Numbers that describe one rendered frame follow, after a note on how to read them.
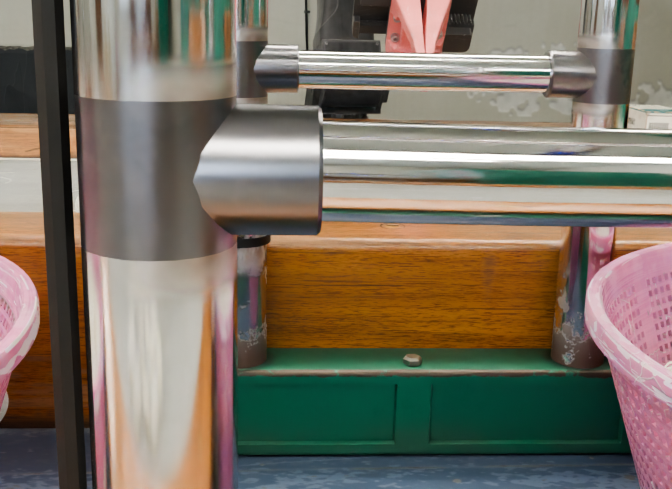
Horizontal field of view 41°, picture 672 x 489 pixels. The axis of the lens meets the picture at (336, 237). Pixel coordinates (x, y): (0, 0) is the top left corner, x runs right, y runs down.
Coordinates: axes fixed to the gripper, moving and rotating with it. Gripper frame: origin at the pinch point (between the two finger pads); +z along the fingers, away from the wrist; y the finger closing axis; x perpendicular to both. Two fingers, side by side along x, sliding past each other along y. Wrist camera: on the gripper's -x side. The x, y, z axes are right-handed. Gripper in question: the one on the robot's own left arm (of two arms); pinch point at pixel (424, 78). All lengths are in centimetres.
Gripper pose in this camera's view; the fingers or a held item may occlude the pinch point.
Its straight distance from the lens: 71.5
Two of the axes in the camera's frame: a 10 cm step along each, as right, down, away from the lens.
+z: 0.2, 8.1, -5.8
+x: -0.5, 5.8, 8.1
